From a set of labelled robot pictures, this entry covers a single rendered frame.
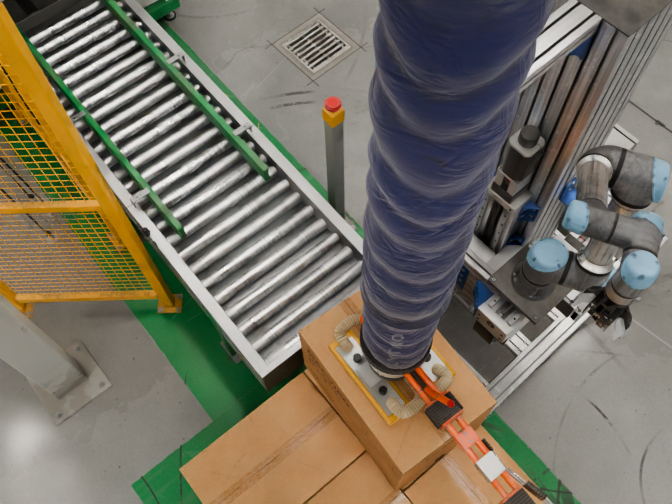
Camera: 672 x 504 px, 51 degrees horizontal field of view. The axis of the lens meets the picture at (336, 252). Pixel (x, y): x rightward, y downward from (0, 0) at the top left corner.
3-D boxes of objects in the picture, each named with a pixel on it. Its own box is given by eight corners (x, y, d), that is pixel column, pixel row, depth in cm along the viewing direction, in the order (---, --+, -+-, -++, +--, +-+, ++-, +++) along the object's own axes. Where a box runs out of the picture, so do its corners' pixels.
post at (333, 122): (328, 226, 373) (321, 107, 283) (338, 218, 375) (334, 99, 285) (336, 234, 371) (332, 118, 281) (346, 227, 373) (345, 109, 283)
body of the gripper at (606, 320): (579, 312, 179) (594, 294, 168) (601, 291, 182) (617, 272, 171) (603, 333, 177) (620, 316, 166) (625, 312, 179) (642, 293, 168)
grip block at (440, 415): (422, 411, 224) (424, 406, 219) (445, 392, 227) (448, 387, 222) (439, 432, 221) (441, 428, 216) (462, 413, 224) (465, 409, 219)
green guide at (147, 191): (-4, 35, 363) (-12, 22, 355) (14, 25, 365) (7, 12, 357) (167, 249, 306) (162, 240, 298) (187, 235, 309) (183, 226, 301)
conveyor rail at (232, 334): (3, 58, 375) (-13, 32, 358) (12, 53, 377) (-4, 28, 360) (263, 386, 294) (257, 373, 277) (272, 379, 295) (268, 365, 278)
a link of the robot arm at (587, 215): (583, 129, 201) (574, 199, 161) (622, 141, 199) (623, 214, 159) (568, 165, 207) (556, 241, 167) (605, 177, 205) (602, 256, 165)
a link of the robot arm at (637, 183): (559, 266, 237) (624, 138, 197) (604, 281, 234) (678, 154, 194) (553, 291, 229) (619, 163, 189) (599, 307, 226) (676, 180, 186)
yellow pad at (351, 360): (327, 347, 244) (327, 342, 240) (350, 330, 247) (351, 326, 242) (389, 426, 232) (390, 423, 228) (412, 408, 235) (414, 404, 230)
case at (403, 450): (304, 364, 284) (297, 330, 248) (383, 310, 293) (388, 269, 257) (395, 491, 261) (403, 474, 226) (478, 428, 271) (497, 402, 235)
